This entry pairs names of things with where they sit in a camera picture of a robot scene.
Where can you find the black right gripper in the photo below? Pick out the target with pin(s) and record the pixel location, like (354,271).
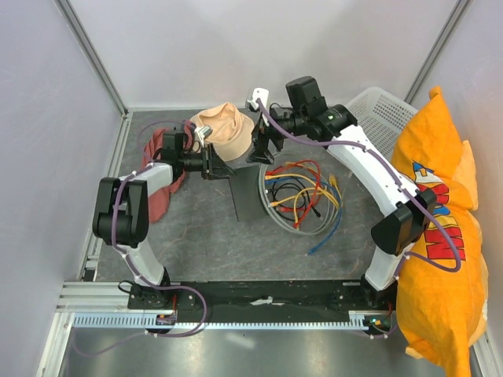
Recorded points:
(258,153)

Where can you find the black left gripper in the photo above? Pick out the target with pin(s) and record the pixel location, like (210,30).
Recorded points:
(213,166)

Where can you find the black network switch box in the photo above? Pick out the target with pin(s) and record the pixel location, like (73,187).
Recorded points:
(244,187)

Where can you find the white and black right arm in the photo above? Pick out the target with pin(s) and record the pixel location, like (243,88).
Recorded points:
(311,121)

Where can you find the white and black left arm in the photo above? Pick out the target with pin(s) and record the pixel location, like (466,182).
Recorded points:
(121,215)

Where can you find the peach bucket hat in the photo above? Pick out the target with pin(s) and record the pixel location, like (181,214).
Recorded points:
(231,133)

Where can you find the red crumpled shirt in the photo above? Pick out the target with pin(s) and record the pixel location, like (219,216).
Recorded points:
(165,182)

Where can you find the white plastic basket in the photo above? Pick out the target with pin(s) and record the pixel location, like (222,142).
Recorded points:
(382,116)

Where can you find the orange cartoon pillow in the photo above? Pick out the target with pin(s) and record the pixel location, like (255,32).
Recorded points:
(443,288)

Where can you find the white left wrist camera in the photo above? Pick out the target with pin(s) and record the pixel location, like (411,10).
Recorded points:
(202,133)

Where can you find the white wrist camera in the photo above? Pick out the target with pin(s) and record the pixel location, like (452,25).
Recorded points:
(257,95)
(202,133)

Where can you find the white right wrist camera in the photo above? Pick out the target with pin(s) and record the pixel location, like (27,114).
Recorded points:
(257,95)

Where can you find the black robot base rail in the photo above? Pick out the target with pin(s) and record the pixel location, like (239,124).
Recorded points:
(267,300)

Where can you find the grey slotted cable duct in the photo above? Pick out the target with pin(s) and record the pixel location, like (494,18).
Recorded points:
(356,322)

